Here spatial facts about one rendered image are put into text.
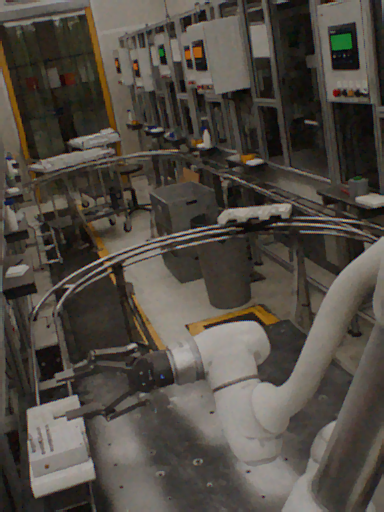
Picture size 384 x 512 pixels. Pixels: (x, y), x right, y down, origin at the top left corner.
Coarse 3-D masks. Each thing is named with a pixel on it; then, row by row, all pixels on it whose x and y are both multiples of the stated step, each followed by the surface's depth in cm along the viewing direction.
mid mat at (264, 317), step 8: (232, 312) 436; (240, 312) 433; (248, 312) 430; (256, 312) 428; (264, 312) 427; (208, 320) 431; (216, 320) 427; (224, 320) 425; (232, 320) 423; (240, 320) 421; (248, 320) 418; (256, 320) 416; (264, 320) 414; (272, 320) 412; (192, 328) 423; (200, 328) 420; (192, 336) 413
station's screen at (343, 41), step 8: (336, 32) 300; (344, 32) 293; (336, 40) 302; (344, 40) 295; (336, 48) 303; (344, 48) 296; (352, 48) 290; (336, 56) 305; (344, 56) 298; (352, 56) 291; (336, 64) 307; (344, 64) 300
